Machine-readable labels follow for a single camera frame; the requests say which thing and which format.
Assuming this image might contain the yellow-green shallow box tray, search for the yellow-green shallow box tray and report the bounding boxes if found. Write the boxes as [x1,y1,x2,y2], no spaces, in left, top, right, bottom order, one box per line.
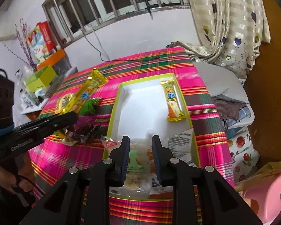
[101,73,200,200]

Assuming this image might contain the person's left hand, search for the person's left hand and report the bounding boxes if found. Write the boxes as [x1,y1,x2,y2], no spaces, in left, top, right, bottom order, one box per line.
[0,152,35,194]

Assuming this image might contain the black hook on sill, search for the black hook on sill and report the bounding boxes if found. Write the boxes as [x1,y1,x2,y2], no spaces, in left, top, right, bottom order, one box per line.
[145,0,159,20]

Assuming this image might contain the purple snack pouch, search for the purple snack pouch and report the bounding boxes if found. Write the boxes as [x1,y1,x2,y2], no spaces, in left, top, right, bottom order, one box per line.
[73,115,96,131]

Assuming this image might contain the pink plastic stool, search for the pink plastic stool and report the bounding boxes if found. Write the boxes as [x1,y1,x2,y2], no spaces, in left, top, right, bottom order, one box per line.
[243,170,281,224]

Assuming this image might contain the purple dried flower branches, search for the purple dried flower branches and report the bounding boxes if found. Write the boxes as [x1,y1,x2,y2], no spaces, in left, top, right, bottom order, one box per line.
[3,18,37,72]

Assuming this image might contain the gold snack bar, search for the gold snack bar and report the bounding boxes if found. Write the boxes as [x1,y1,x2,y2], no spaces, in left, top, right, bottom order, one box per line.
[160,80,186,122]
[60,69,108,114]

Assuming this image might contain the colorful cartoon gift box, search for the colorful cartoon gift box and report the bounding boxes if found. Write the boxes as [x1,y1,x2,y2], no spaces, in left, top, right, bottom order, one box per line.
[26,21,56,64]

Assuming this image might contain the grey pillow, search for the grey pillow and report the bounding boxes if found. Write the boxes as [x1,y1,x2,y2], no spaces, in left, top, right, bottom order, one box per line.
[193,62,249,104]

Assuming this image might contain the orange box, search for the orange box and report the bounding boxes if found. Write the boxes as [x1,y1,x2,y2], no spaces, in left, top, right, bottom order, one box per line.
[36,49,66,70]

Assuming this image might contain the fruit patterned cloth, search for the fruit patterned cloth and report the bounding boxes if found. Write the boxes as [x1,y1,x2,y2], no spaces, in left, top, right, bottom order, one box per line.
[228,127,260,183]

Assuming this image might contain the heart patterned curtain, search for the heart patterned curtain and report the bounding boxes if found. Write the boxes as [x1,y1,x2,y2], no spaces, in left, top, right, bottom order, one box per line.
[168,0,271,82]

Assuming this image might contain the pink plaid tablecloth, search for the pink plaid tablecloth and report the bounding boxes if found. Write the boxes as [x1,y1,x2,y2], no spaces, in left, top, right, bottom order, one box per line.
[29,47,234,224]

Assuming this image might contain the clear peanut snack bag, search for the clear peanut snack bag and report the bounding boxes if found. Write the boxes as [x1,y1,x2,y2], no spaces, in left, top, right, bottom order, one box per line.
[110,139,153,199]

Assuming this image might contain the black jacket left sleeve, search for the black jacket left sleeve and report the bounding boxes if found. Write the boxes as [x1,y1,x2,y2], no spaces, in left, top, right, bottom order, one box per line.
[0,186,32,224]

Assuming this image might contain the yellow-green storage box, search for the yellow-green storage box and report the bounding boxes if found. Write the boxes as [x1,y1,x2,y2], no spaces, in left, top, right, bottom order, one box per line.
[24,65,57,92]

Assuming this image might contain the yellow chip bag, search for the yellow chip bag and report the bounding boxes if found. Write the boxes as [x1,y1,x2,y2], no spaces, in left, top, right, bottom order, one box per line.
[55,94,73,114]

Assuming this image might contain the window metal bars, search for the window metal bars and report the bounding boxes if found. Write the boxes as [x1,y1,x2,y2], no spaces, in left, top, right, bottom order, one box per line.
[42,0,190,48]

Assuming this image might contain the white orange snack bag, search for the white orange snack bag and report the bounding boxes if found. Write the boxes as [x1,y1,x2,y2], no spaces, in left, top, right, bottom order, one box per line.
[147,128,198,199]

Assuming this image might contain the dark sunflower seed bag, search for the dark sunflower seed bag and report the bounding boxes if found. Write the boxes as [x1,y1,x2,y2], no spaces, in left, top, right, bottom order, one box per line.
[61,124,101,146]

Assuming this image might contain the green snack pouch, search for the green snack pouch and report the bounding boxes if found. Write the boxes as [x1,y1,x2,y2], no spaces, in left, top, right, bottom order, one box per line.
[78,97,101,116]

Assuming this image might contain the black cable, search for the black cable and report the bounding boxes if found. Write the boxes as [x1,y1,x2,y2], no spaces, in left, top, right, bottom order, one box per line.
[81,29,162,63]

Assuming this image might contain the black tracking camera module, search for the black tracking camera module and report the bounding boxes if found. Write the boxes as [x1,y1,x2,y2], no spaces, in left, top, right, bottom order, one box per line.
[0,68,14,136]

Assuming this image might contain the wooden wardrobe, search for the wooden wardrobe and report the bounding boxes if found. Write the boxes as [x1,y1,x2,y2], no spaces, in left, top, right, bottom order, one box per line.
[245,0,281,168]

